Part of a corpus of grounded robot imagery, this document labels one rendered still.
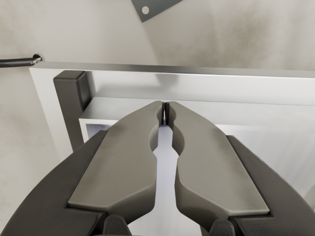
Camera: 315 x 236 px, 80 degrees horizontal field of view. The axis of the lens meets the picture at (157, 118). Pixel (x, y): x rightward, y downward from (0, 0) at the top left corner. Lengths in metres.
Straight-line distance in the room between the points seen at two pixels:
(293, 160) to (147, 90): 0.17
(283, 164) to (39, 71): 0.25
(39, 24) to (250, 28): 1.04
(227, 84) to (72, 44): 1.03
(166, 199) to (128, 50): 0.90
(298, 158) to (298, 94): 0.07
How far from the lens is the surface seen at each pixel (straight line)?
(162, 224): 0.31
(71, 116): 0.17
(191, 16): 1.04
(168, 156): 0.20
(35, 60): 1.22
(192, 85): 0.16
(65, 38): 1.15
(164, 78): 0.16
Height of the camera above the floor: 1.03
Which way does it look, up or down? 58 degrees down
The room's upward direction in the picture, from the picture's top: 177 degrees counter-clockwise
